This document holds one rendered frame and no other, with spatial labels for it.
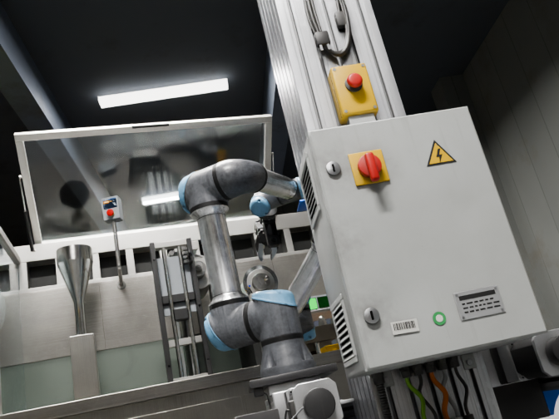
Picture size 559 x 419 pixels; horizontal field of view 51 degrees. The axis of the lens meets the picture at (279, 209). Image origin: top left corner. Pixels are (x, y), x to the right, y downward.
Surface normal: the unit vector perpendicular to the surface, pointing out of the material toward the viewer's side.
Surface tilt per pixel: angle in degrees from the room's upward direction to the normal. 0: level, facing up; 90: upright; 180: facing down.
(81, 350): 90
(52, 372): 90
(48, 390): 90
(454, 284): 90
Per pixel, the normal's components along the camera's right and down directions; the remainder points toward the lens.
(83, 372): 0.22, -0.37
